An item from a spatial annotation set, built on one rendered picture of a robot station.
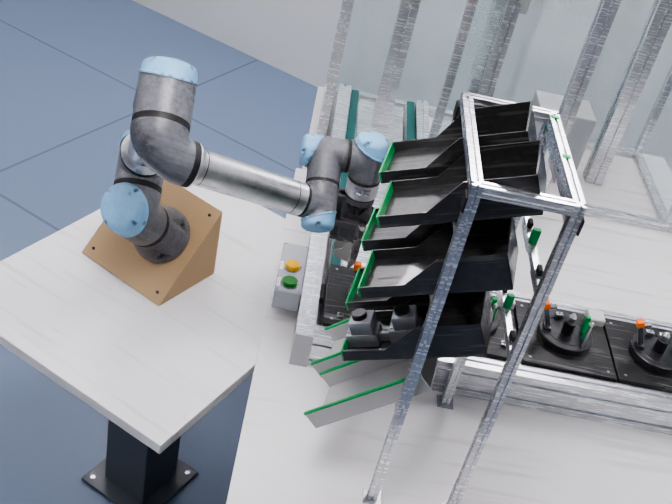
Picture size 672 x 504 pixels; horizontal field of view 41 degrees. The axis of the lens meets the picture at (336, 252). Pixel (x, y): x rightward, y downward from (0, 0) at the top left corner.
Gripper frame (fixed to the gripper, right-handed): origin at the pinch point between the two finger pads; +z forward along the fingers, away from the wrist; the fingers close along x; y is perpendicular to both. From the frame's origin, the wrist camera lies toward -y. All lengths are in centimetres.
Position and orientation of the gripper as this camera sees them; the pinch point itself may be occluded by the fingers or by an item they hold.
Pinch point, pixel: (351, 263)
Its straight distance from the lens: 218.7
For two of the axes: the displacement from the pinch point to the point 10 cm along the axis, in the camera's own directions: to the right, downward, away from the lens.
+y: -9.8, -1.9, -0.6
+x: -0.7, 5.8, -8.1
